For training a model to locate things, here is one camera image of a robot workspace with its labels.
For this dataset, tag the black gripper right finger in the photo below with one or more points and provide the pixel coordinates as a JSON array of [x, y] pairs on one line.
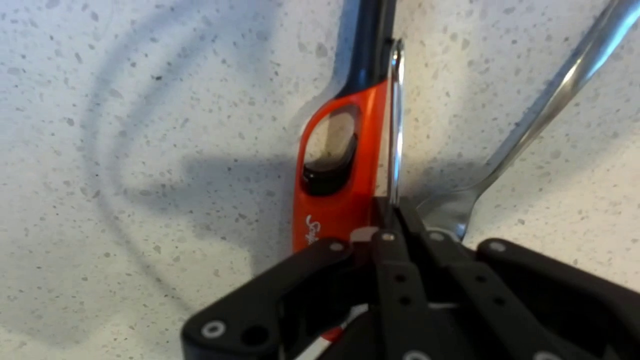
[[533, 301]]

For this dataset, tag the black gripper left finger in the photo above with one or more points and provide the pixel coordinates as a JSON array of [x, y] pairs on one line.
[[321, 292]]

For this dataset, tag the red and black lighter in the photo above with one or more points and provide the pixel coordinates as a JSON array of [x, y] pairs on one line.
[[347, 192]]

